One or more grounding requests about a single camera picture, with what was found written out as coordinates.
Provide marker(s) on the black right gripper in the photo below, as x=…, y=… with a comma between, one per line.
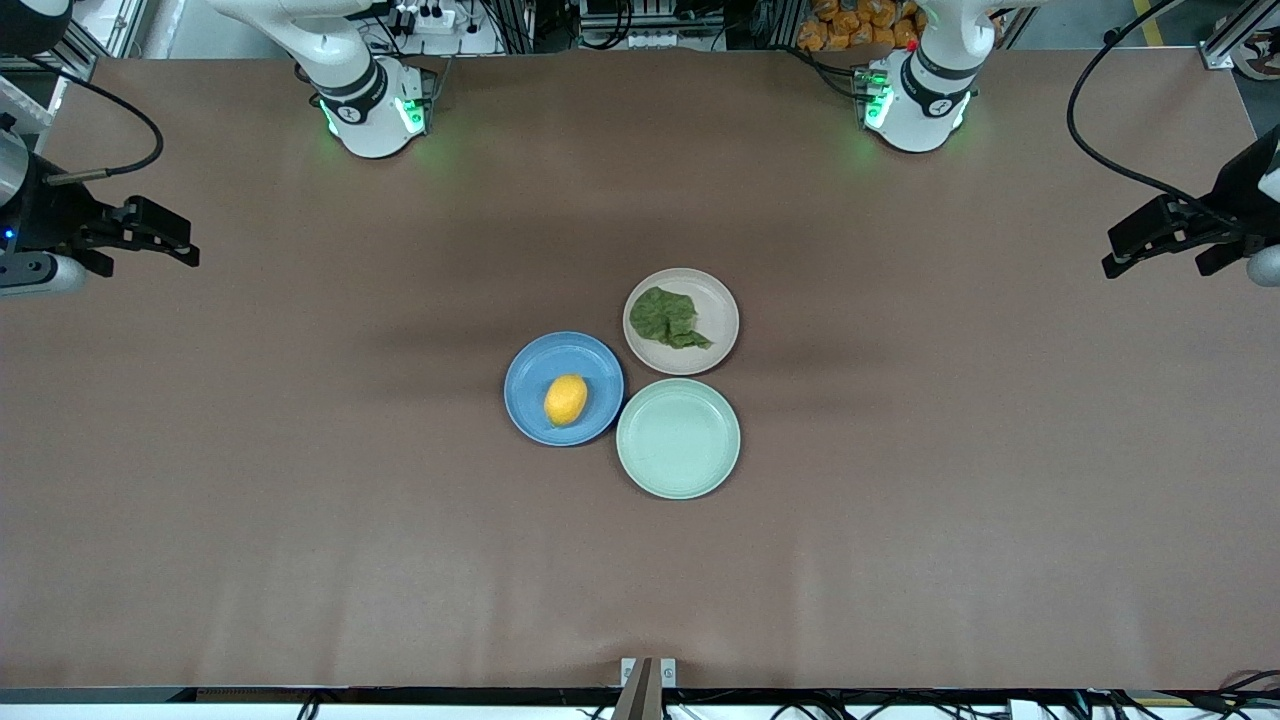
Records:
x=52, y=213

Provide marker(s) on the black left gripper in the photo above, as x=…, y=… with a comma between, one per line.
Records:
x=1238, y=196

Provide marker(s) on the yellow lemon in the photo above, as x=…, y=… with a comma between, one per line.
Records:
x=566, y=400

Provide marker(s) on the green lettuce leaf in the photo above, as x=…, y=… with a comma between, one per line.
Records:
x=665, y=318

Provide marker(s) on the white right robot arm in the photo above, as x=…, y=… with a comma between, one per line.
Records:
x=365, y=110

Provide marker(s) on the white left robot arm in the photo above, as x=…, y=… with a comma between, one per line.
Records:
x=925, y=105

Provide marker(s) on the white power strip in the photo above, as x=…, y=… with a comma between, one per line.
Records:
x=428, y=18

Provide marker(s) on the orange packet pile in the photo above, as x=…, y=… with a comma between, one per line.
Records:
x=850, y=25

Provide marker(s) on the blue plate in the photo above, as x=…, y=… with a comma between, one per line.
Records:
x=540, y=365

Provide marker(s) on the beige plate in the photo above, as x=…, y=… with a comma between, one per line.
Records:
x=715, y=300

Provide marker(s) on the mint green plate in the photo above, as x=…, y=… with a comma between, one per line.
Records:
x=678, y=438

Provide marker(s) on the aluminium frame profile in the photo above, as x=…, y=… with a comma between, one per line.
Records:
x=1240, y=30
x=70, y=50

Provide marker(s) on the grey metal camera bracket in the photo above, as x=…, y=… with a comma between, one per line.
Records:
x=646, y=685

